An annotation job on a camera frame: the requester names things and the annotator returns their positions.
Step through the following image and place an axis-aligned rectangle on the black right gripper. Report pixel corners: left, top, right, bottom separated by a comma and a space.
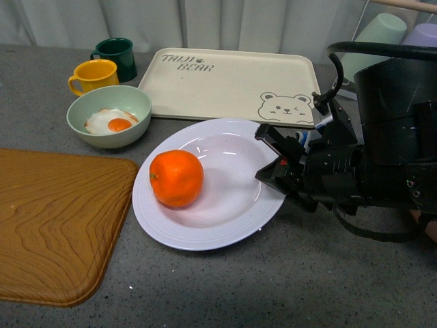
255, 98, 364, 213

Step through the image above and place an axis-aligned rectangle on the white round plate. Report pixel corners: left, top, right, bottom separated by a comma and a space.
132, 118, 285, 251

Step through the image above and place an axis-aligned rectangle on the orange mandarin fruit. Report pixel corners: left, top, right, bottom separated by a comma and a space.
149, 150, 204, 207

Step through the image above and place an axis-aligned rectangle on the grey folded cloth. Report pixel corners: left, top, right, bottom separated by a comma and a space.
294, 131, 311, 148

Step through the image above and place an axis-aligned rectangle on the beige bear serving tray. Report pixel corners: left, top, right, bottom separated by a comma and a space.
139, 48, 320, 129

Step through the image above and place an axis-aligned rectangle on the light green plastic cup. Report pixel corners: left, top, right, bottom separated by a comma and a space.
341, 13, 407, 81

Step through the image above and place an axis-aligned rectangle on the light green bowl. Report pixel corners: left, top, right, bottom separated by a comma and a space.
66, 85, 152, 148

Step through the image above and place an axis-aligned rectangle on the fake fried egg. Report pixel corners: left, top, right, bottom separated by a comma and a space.
84, 109, 139, 135

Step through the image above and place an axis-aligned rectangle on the clear acrylic cup rack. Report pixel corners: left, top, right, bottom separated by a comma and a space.
339, 1, 436, 99

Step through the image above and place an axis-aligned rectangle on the white curtain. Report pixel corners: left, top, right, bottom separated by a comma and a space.
1, 0, 436, 63

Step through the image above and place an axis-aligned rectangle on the purple plastic cup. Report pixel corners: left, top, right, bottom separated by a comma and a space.
402, 23, 437, 47

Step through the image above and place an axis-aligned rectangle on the dark green mug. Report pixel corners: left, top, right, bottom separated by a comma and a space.
90, 38, 137, 83

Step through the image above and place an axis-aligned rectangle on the yellow mug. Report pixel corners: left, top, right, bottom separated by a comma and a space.
68, 59, 119, 96

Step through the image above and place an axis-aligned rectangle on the wooden cutting board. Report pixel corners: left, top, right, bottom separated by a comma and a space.
1, 148, 138, 307

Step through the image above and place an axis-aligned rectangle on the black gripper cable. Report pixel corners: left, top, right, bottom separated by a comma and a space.
312, 41, 437, 243

